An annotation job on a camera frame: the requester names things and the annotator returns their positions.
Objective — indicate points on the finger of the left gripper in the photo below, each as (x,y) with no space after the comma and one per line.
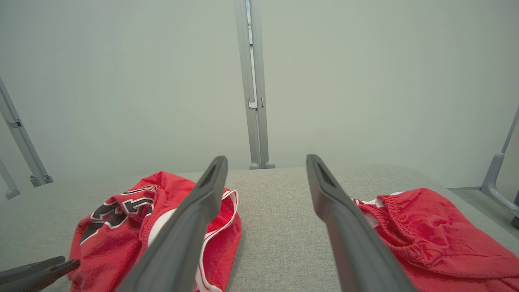
(28,269)
(40,280)

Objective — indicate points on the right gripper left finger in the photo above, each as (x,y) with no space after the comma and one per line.
(182,243)

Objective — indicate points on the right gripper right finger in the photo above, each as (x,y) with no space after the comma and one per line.
(357,251)

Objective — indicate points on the red jersey white sleeves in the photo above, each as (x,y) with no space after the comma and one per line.
(113,251)

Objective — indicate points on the red shorts white side stripe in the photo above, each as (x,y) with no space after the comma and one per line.
(442,235)

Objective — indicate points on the grey curved partition foot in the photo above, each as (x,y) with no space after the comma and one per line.
(492,178)

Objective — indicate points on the grey support rail clip foot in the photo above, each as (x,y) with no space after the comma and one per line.
(22,138)

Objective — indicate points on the grey double partition post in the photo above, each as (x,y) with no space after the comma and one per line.
(254,81)

